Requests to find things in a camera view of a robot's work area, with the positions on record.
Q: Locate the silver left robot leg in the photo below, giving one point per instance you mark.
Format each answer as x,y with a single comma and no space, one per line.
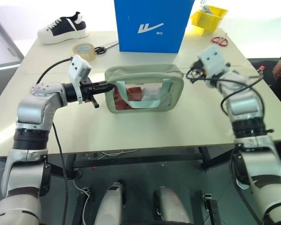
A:
111,206

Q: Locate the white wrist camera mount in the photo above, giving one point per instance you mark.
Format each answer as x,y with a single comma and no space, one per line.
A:
212,61
78,68

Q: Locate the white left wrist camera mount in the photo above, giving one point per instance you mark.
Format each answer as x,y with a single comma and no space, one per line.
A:
78,68

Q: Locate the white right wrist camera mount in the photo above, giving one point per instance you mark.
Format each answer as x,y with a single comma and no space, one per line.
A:
212,61

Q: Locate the grey roll in bin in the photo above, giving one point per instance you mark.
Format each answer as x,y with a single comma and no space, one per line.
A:
206,9

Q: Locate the person's bare hand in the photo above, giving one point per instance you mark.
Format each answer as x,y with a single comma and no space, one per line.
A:
279,68

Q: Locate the silver right robot leg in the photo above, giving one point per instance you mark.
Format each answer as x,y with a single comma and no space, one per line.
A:
172,206

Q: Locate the clear packing tape roll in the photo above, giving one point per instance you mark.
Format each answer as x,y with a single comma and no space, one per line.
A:
85,53

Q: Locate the red cloth inside pouch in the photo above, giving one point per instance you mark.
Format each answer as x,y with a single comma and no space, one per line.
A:
133,92

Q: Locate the grey cabinet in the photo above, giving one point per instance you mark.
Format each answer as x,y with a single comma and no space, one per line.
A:
4,42

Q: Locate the green clear-sided zip pouch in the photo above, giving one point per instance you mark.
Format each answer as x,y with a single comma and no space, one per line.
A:
142,70

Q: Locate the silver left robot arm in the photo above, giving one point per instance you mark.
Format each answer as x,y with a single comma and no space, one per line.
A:
30,110

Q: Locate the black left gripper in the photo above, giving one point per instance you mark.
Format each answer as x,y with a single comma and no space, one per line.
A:
87,90

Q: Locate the black and white sneaker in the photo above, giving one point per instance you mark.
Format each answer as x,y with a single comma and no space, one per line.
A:
61,30

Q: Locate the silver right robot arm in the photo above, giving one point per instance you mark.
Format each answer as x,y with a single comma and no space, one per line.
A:
246,103

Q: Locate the black table frame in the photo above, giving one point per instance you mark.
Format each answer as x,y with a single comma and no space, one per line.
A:
140,159

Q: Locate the yellow plastic bin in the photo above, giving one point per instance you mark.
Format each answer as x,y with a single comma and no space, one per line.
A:
208,20

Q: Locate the black floor stand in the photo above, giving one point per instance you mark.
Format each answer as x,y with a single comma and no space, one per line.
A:
209,208
82,206

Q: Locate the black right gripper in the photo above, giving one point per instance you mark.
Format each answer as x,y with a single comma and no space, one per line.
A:
199,69

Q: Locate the blue shoe box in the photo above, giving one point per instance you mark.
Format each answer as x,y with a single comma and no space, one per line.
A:
152,14

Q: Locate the white packet inside pouch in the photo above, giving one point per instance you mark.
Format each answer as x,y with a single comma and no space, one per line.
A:
152,93

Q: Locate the silver robot leg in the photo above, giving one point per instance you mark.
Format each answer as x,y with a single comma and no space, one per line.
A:
111,206
172,206

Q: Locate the red capped bottle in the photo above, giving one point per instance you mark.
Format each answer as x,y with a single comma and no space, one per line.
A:
261,70

